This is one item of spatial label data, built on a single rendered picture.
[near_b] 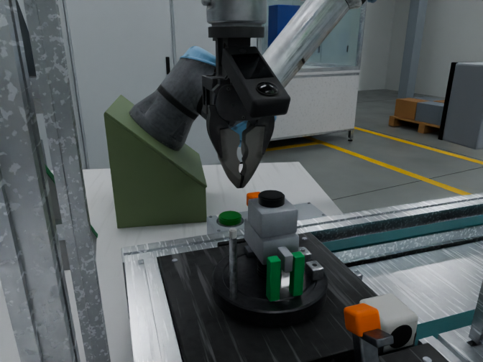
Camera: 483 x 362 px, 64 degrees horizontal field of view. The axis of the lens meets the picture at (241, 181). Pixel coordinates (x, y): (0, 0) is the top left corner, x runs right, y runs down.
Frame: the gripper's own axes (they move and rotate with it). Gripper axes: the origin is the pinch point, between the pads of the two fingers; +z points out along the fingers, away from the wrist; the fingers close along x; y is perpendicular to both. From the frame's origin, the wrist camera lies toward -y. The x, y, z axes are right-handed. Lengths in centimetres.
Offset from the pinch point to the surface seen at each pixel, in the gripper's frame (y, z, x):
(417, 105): 405, 71, -403
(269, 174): 59, 21, -29
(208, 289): -8.6, 10.4, 7.2
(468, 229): -2.0, 13.4, -42.0
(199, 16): 299, -36, -63
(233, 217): 9.7, 10.2, -1.7
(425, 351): -25.4, 10.3, -10.7
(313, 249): -4.2, 10.4, -9.7
